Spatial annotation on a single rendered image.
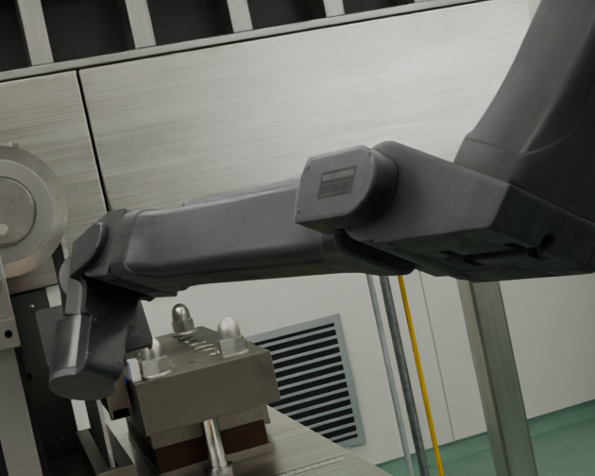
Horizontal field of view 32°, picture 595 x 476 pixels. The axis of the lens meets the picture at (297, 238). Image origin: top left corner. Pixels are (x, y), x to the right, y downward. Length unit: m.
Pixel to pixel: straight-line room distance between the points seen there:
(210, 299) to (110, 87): 2.45
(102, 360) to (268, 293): 3.12
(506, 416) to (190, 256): 1.25
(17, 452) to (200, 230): 0.50
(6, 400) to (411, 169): 0.72
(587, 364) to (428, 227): 4.08
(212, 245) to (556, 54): 0.31
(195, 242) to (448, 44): 1.03
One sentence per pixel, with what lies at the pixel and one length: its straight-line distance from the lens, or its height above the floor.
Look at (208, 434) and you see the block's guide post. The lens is 1.24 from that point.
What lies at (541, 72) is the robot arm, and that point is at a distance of 0.52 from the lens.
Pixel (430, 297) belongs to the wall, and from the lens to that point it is 4.23.
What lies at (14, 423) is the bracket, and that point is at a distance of 1.17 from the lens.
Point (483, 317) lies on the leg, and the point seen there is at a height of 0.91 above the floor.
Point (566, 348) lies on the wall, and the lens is 4.53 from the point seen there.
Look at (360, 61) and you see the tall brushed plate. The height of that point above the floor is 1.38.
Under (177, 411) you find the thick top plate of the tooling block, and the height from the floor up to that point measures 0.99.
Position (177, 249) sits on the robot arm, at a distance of 0.77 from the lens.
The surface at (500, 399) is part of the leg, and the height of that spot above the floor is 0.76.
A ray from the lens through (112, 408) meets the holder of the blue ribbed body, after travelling 1.23.
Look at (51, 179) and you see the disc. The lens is 1.21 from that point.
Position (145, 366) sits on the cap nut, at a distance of 1.21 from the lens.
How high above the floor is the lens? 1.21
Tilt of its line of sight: 3 degrees down
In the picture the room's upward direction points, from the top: 12 degrees counter-clockwise
